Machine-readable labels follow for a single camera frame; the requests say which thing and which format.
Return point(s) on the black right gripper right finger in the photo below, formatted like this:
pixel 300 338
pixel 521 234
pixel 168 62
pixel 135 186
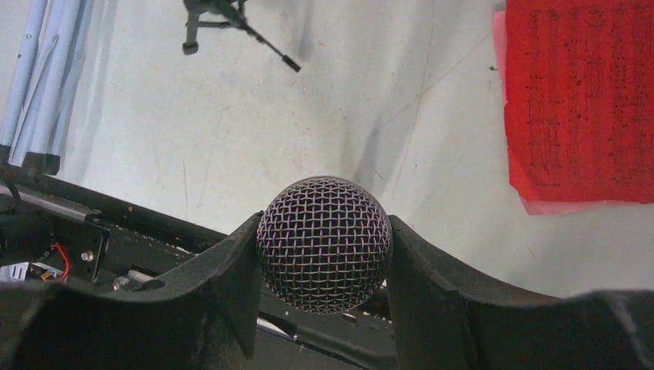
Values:
pixel 449 315

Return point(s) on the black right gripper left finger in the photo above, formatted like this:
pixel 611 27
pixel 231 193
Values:
pixel 201 314

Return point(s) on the pink glitter microphone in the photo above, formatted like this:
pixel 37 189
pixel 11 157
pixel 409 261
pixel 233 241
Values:
pixel 325 245

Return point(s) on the pink sheet music page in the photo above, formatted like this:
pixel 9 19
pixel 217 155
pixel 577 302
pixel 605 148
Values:
pixel 516 153

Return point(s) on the red sheet music page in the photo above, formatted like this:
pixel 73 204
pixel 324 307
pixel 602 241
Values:
pixel 582 97

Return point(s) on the light blue music stand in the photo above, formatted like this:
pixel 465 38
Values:
pixel 51 58

